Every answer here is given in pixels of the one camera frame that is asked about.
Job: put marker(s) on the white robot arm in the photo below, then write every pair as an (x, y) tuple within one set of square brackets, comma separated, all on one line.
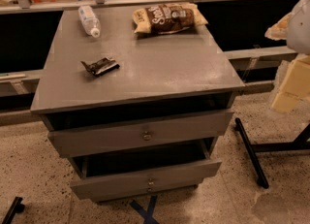
[(294, 28)]

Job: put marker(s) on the upper grey drawer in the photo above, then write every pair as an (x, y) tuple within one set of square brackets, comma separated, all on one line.
[(147, 132)]

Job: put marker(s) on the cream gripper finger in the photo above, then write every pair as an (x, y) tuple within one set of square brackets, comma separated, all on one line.
[(295, 85), (278, 31)]

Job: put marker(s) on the blue tape cross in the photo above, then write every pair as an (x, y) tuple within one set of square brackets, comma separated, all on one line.
[(146, 214)]

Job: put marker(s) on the lower grey drawer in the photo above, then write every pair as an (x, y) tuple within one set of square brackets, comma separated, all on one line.
[(105, 188)]

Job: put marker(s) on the brown chip bag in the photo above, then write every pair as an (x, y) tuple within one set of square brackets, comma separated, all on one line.
[(167, 18)]

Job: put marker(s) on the black table leg base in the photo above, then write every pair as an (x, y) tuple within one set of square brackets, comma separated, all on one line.
[(301, 142)]

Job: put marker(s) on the grey drawer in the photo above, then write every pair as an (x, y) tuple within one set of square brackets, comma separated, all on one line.
[(147, 132), (105, 188)]

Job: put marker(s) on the grey drawer cabinet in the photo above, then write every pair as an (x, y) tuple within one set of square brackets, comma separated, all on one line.
[(142, 158)]

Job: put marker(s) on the black leg bottom left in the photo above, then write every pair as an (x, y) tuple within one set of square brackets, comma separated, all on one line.
[(17, 206)]

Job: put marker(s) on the clear plastic water bottle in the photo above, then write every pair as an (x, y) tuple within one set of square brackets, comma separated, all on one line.
[(89, 21)]

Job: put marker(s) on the black rxbar chocolate wrapper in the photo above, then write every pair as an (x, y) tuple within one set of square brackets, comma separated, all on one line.
[(101, 67)]

